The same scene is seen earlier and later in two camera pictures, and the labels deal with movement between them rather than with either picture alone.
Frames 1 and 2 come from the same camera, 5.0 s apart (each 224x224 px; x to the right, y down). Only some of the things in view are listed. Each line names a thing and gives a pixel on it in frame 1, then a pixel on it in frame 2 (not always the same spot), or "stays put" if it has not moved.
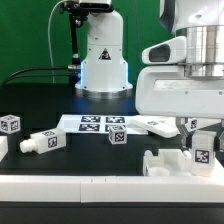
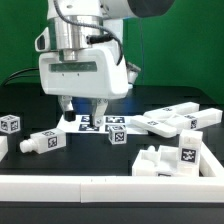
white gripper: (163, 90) to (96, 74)
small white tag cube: (117, 134) stays put
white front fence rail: (112, 189) stays put
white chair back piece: (165, 126) stays put
